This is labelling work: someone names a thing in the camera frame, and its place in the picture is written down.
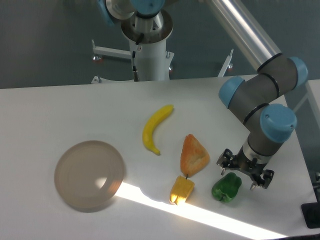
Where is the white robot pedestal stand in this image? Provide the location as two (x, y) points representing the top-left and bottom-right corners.
(90, 12), (235, 85)

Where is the yellow bell pepper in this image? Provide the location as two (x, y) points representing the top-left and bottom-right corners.
(169, 176), (195, 206)

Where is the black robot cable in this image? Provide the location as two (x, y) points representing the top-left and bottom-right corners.
(131, 32), (145, 82)

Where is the yellow banana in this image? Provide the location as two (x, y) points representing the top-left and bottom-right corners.
(142, 104), (174, 156)

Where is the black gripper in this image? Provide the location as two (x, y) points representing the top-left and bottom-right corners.
(216, 148), (275, 191)

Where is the white side table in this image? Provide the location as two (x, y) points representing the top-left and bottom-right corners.
(293, 79), (320, 120)

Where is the translucent brown round plate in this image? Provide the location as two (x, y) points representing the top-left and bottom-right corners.
(54, 140), (126, 213)

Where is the orange bell pepper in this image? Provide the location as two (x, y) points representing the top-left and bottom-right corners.
(180, 134), (210, 178)

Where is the green bell pepper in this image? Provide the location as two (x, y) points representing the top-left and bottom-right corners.
(211, 172), (242, 203)

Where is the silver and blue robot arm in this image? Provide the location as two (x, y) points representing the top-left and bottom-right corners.
(93, 0), (308, 189)

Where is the black device at table edge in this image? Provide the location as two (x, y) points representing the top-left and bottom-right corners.
(300, 171), (320, 229)

